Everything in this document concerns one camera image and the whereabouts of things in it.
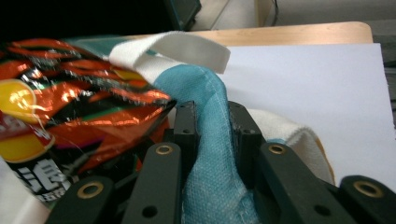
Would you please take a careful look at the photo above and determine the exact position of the orange foil chips packet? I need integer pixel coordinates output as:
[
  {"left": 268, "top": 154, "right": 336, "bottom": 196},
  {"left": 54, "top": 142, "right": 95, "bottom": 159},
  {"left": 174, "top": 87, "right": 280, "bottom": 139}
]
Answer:
[{"left": 0, "top": 37, "right": 177, "bottom": 210}]

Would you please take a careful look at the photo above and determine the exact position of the teal and white fabric bag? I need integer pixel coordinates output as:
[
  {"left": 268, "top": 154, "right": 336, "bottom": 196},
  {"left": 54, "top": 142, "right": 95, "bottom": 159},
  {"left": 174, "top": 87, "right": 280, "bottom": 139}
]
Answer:
[{"left": 0, "top": 30, "right": 337, "bottom": 224}]

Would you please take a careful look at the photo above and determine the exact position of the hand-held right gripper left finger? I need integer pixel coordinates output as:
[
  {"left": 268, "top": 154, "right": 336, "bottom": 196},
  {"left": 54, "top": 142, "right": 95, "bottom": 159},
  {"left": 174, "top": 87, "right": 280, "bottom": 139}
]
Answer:
[{"left": 172, "top": 100, "right": 201, "bottom": 176}]

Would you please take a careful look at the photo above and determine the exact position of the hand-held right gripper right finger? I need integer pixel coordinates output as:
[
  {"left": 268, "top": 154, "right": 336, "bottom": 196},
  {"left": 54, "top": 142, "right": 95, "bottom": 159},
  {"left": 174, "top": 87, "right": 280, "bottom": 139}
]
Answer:
[{"left": 228, "top": 101, "right": 266, "bottom": 189}]

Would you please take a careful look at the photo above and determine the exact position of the wooden table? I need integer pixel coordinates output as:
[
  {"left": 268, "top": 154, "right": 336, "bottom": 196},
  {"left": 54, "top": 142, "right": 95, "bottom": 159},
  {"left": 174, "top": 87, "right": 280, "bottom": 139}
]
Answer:
[{"left": 124, "top": 21, "right": 375, "bottom": 48}]

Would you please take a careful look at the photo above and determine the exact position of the black cable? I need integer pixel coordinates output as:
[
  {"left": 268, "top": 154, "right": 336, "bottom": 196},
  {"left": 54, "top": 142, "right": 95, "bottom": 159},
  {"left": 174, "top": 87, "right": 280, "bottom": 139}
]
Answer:
[{"left": 272, "top": 0, "right": 280, "bottom": 27}]

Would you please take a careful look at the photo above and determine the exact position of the white table cover sheet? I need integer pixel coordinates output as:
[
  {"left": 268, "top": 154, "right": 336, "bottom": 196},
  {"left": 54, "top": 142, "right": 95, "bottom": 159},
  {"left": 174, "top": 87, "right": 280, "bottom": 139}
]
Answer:
[{"left": 214, "top": 43, "right": 396, "bottom": 193}]

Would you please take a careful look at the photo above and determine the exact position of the dark box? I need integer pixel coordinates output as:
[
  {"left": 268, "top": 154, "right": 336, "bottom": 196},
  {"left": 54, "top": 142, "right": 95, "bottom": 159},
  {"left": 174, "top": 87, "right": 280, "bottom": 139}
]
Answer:
[{"left": 163, "top": 0, "right": 203, "bottom": 32}]

